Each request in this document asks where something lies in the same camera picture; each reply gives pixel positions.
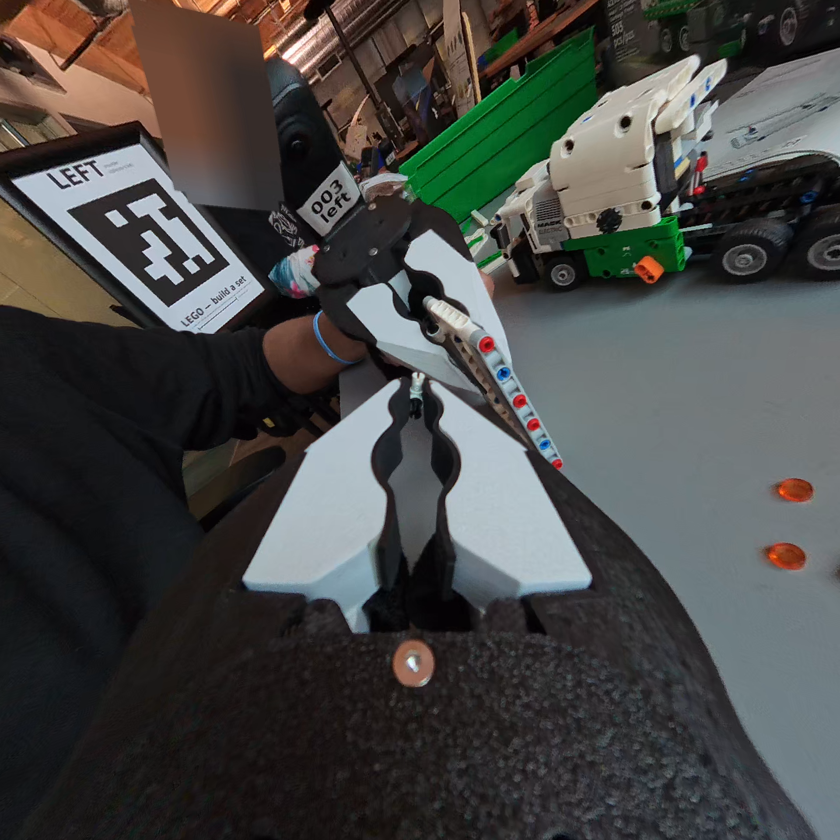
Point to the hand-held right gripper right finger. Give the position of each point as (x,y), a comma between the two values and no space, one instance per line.
(505,525)

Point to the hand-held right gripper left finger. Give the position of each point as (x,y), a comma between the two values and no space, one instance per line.
(321,525)

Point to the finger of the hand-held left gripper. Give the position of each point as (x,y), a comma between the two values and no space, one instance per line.
(459,275)
(400,334)

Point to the small white black lego pin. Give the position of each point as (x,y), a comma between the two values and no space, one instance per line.
(417,394)

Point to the grey lego beam with pins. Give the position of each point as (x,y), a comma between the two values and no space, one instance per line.
(505,387)

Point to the person's left forearm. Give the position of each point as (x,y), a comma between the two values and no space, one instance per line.
(164,374)

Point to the pile of white lego pieces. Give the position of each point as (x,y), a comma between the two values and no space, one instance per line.
(480,256)

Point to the white and green lego truck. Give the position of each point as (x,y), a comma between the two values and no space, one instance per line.
(610,177)

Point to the orange round lego piece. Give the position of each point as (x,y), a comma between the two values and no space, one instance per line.
(795,490)
(786,556)

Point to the dark lego box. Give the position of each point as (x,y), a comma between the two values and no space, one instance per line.
(656,39)

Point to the lego instruction booklet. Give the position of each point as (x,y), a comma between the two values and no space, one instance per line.
(787,118)

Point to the blue wristband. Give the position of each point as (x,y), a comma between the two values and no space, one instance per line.
(328,351)

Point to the green plastic bins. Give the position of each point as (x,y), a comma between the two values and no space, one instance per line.
(512,124)

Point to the black framed marker sign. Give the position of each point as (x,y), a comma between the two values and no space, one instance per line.
(151,243)

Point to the person's black clothing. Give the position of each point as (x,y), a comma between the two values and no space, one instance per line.
(65,590)

